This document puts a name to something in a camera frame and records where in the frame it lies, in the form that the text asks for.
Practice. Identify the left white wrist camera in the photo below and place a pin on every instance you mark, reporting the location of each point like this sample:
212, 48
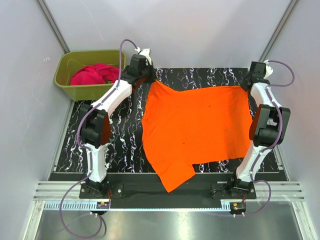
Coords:
145, 52

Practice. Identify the olive green plastic bin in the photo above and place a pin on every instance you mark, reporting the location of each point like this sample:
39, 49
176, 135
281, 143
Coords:
74, 61

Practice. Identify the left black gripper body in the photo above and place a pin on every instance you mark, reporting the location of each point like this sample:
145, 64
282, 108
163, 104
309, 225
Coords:
148, 70

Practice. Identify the orange t shirt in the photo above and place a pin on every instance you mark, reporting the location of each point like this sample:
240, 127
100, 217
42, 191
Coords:
198, 126

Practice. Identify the magenta pink t shirt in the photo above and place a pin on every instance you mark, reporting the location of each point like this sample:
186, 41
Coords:
96, 74

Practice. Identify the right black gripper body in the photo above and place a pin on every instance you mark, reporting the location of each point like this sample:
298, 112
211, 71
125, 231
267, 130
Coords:
248, 76

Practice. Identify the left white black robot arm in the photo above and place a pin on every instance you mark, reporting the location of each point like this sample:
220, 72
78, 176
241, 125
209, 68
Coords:
94, 129

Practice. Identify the orange connector box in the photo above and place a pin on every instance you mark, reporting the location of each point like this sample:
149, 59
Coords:
103, 205
239, 206

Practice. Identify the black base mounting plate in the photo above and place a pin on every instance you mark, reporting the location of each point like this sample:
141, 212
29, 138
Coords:
165, 190

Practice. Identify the left orange connector box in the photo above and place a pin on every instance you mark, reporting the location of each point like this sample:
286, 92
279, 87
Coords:
103, 205

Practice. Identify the aluminium frame rail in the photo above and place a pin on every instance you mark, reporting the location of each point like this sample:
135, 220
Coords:
278, 191

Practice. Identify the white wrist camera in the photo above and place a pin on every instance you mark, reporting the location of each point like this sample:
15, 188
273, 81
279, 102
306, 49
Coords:
268, 69
145, 52

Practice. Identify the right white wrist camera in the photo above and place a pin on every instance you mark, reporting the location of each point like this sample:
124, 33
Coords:
268, 69

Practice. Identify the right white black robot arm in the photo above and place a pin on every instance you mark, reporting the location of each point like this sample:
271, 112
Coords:
267, 129

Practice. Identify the right orange connector box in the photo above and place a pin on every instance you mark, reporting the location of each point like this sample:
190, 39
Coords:
239, 206

